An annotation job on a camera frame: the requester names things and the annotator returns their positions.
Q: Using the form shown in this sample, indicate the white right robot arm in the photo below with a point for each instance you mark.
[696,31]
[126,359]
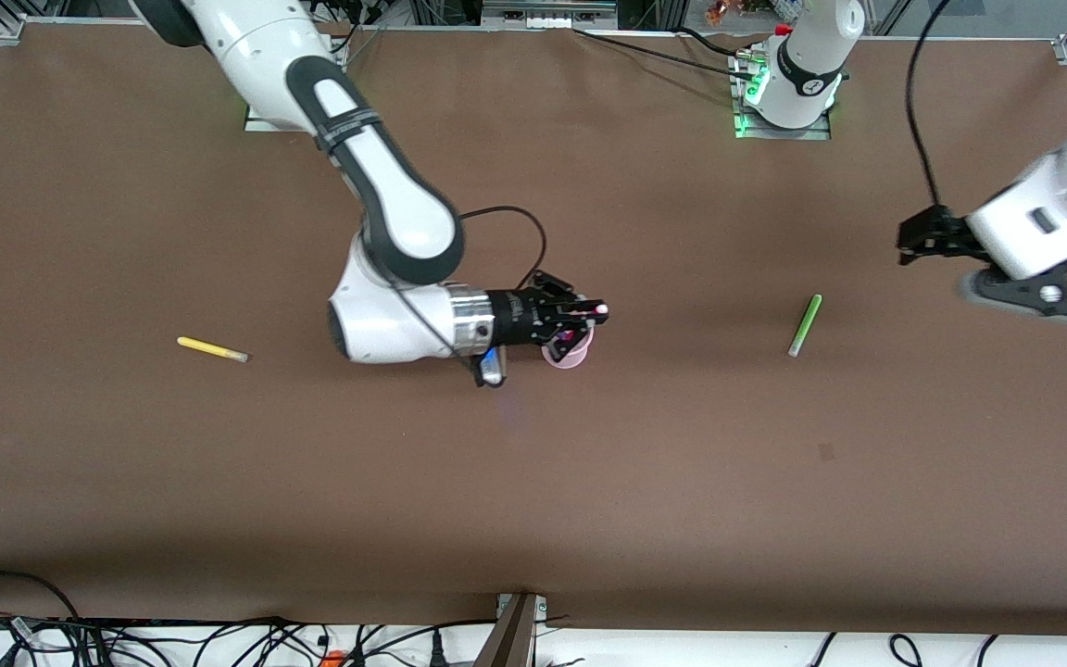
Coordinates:
[395,213]

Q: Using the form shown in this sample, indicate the yellow marker pen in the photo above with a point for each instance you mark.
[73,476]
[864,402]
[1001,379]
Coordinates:
[209,348]

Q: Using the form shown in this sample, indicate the aluminium corner bracket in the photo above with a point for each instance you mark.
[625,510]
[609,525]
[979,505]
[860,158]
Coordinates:
[10,28]

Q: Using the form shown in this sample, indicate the metal table edge bracket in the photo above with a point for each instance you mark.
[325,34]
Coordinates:
[513,630]

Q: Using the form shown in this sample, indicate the grey power strip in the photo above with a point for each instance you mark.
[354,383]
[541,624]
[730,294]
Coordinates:
[549,14]

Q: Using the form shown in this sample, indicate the pink plastic cup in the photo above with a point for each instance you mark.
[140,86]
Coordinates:
[575,357]

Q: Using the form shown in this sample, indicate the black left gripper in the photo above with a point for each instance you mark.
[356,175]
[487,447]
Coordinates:
[943,235]

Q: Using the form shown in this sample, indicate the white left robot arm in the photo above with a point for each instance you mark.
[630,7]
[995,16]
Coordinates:
[1052,222]

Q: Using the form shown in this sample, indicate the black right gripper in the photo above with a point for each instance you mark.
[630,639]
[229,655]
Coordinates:
[517,317]

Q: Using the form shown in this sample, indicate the green marker pen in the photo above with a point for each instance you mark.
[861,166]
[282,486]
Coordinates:
[806,324]

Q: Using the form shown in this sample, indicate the purple marker pen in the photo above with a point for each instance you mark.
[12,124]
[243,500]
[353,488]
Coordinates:
[561,345]

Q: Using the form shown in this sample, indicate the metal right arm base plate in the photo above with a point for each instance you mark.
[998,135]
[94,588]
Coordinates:
[254,123]

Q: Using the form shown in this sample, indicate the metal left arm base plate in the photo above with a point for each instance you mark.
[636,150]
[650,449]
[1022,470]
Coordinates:
[784,132]

